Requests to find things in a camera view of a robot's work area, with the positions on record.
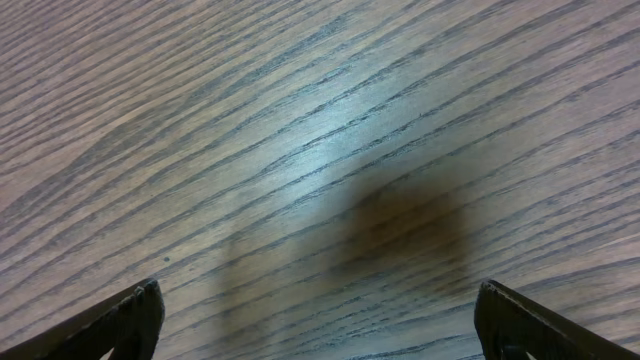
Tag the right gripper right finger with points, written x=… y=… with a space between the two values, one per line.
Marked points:
x=512 y=326

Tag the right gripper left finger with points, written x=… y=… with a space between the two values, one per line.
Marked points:
x=124 y=326

